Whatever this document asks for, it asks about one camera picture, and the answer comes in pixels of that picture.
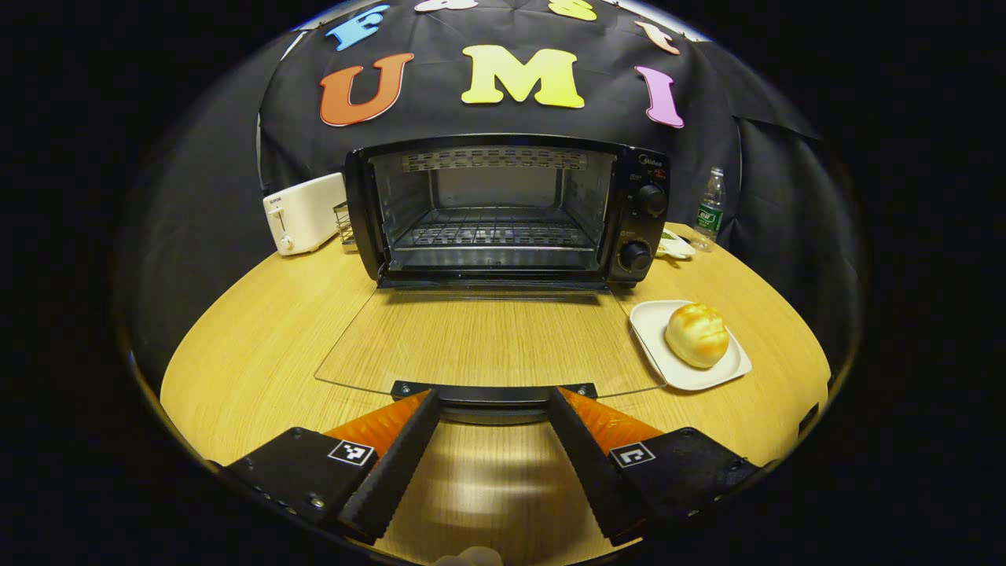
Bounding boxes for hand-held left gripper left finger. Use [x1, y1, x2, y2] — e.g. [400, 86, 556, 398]
[222, 387, 442, 545]

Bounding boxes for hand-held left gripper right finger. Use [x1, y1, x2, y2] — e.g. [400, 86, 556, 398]
[547, 386, 761, 548]

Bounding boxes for golden bread bun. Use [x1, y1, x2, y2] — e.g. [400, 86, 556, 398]
[665, 303, 730, 370]

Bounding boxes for black electric oven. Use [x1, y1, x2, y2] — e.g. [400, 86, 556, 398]
[314, 134, 673, 426]

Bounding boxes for white square plate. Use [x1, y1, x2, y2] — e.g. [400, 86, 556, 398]
[629, 300, 753, 392]

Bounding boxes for white divided seasoning dish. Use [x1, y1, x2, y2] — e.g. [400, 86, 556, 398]
[656, 224, 697, 261]

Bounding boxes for white toaster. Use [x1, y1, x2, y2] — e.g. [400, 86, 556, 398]
[262, 173, 347, 257]

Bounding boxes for clear plastic water bottle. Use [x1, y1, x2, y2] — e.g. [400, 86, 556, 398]
[692, 167, 728, 252]

